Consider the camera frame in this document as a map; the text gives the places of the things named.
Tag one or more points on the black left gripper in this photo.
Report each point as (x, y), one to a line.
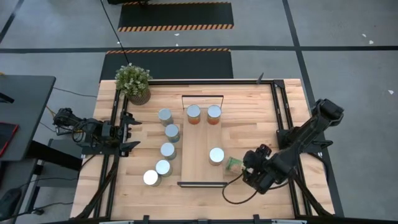
(113, 133)

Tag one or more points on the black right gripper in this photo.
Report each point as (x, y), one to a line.
(261, 171)

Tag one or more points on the can with green side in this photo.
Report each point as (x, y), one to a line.
(234, 165)

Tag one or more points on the can with grey side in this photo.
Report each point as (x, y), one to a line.
(216, 156)

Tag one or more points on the can with Peaches label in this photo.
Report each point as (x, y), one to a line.
(165, 116)

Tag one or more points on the can with Tomatoes label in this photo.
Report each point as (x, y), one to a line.
(168, 151)

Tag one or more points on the can with Cherries label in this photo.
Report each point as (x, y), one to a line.
(172, 132)

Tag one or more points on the can with Pears label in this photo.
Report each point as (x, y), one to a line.
(163, 168)

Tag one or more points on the can with Oranges label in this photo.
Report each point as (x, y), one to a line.
(152, 178)

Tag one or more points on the can with red-orange side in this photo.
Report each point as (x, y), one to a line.
(214, 114)

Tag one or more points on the can with orange side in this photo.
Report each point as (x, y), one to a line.
(193, 114)

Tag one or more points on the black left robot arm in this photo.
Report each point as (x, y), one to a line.
(93, 132)

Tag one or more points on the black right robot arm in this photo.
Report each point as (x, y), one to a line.
(304, 133)

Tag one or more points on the potted plant in striped pot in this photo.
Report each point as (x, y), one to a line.
(133, 81)

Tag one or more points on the small black clamp lever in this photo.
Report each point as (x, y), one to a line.
(260, 78)

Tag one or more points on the black hazard-striped floor mat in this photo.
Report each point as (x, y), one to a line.
(175, 15)
(186, 65)

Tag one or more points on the tall dark grey desk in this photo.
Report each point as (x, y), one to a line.
(28, 118)

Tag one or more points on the red-rimmed black tablet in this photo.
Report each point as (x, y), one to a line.
(6, 137)

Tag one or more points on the low dark grey desk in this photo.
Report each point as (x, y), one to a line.
(9, 174)

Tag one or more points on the small black desk item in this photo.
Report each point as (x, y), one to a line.
(4, 98)

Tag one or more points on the black machine base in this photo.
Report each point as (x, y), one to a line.
(124, 1)

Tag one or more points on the black computer mouse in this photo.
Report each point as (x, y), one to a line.
(9, 200)

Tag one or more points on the black desk leg frame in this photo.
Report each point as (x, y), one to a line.
(56, 155)

